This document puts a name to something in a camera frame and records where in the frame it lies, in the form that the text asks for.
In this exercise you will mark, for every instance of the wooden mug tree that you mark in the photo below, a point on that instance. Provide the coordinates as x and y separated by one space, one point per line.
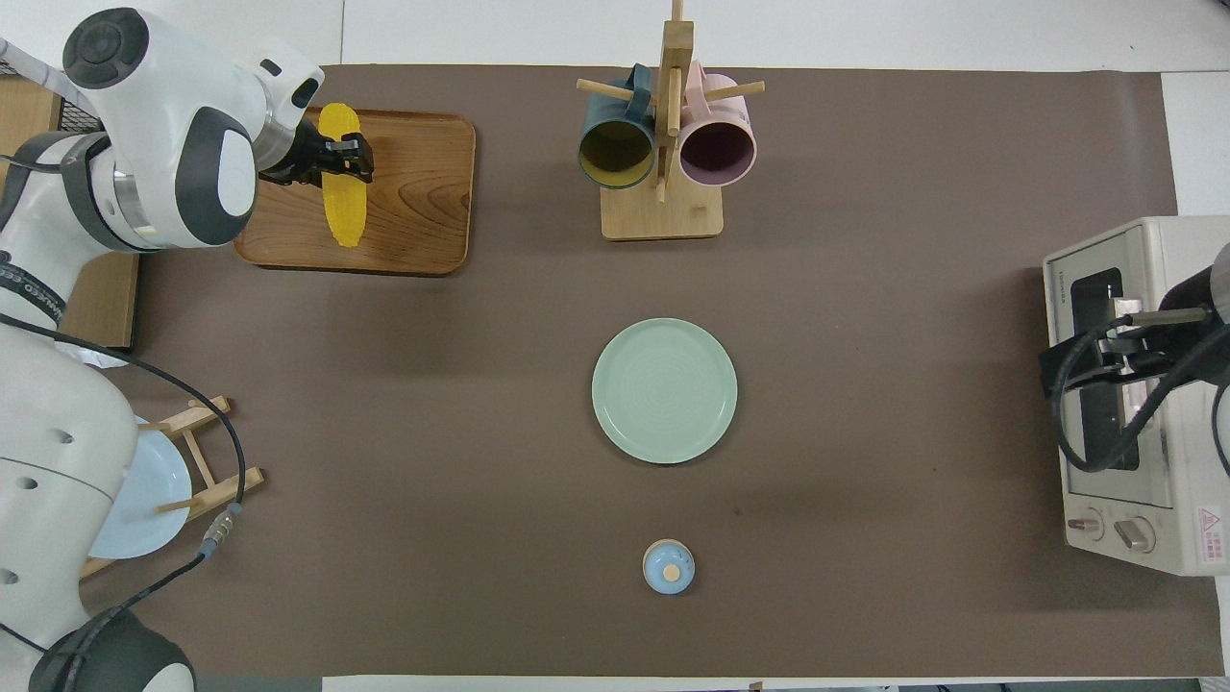
663 216

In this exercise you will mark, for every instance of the light blue plate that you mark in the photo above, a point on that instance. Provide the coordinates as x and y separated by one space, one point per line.
154 481

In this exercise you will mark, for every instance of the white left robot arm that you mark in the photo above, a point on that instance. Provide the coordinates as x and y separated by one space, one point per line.
163 125

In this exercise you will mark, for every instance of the cream oven knob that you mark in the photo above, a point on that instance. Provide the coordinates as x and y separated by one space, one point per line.
1086 526
1136 534

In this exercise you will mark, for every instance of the small blue lidded jar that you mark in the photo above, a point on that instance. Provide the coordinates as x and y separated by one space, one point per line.
668 567

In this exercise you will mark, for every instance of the wooden serving tray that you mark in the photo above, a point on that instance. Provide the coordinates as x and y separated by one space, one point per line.
423 211

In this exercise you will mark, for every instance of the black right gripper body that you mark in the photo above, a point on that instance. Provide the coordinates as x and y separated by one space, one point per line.
1139 351

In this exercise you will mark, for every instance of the pale green plate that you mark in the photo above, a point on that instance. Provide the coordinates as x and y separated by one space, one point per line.
663 389

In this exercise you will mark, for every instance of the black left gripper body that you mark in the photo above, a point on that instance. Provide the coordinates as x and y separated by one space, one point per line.
303 154

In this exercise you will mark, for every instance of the yellow corn cob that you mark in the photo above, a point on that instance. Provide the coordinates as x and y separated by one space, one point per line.
344 216

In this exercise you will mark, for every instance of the cream toaster oven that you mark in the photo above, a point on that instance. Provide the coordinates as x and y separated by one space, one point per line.
1192 481

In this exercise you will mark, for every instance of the wooden plate rack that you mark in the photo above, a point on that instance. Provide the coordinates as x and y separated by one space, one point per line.
231 483

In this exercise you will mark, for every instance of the pink mug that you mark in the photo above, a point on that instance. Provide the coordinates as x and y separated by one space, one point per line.
716 154

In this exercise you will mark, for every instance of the brown table mat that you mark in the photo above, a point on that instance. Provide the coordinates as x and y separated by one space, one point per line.
432 384

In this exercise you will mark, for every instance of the glass oven door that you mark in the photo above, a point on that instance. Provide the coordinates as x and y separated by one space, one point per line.
1153 481

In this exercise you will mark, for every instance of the dark teal mug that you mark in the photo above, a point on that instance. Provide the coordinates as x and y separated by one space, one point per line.
615 154

